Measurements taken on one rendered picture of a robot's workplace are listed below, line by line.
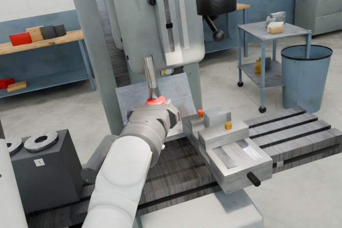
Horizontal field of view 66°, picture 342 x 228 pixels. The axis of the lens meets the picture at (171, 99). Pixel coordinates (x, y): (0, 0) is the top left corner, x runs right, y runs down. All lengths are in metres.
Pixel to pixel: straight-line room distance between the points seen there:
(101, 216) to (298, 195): 1.89
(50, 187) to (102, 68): 0.51
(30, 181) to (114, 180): 0.49
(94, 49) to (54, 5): 3.89
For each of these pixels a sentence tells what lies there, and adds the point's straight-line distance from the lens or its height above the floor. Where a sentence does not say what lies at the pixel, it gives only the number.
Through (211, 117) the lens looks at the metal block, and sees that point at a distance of 0.84.
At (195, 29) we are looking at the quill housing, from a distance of 0.66.
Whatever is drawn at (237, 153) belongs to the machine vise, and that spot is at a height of 1.04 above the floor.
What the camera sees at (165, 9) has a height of 1.46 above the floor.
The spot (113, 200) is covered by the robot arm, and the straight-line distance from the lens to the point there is 0.39.
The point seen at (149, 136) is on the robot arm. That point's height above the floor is 1.27.
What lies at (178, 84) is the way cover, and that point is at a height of 1.08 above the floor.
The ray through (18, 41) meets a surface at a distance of 4.55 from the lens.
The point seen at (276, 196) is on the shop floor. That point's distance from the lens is 2.14.
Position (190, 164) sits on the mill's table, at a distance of 0.89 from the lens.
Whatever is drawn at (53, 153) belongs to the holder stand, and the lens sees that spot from 0.78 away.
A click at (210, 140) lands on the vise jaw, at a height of 1.07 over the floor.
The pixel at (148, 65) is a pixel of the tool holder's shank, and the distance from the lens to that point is 0.60.
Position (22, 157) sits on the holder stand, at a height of 1.15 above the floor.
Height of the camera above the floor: 1.54
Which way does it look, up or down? 26 degrees down
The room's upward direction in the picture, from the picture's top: 9 degrees counter-clockwise
